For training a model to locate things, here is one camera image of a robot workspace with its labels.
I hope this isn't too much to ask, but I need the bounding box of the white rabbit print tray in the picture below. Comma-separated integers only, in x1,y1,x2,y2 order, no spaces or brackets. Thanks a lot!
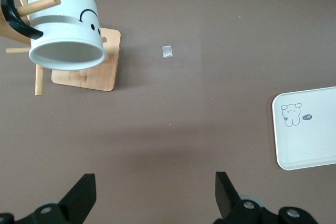
271,86,336,171

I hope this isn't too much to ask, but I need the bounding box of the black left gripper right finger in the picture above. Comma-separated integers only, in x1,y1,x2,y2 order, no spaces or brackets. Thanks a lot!
214,171,320,224

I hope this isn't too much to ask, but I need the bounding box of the white smiley mug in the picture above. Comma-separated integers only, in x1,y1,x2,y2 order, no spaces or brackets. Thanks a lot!
0,0,108,71

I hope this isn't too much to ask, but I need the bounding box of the wooden mug stand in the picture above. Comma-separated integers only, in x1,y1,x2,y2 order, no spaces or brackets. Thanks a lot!
0,0,122,96

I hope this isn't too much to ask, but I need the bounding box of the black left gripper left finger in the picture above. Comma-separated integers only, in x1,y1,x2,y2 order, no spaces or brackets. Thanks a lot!
0,173,97,224

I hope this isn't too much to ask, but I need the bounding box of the small clear tape piece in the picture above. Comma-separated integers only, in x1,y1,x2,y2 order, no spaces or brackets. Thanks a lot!
162,46,175,59

